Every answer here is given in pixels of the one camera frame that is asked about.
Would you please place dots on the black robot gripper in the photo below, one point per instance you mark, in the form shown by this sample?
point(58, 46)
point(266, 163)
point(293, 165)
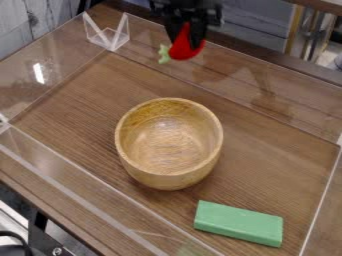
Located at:
point(200, 12)

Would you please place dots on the red plush fruit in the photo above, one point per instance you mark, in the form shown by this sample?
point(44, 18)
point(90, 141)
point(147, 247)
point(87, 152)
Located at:
point(184, 47)

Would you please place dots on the wooden chair in background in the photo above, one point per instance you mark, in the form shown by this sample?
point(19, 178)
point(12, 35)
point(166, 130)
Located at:
point(309, 19)

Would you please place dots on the wooden bowl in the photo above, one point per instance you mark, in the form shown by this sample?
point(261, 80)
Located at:
point(168, 140)

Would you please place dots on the green rectangular block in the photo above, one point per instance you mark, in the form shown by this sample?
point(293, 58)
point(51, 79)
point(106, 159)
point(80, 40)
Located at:
point(239, 223)

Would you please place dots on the black table leg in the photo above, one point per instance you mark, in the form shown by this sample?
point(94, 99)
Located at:
point(40, 240)

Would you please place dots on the clear acrylic corner bracket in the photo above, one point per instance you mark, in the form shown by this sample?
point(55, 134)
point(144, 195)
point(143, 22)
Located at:
point(108, 38)

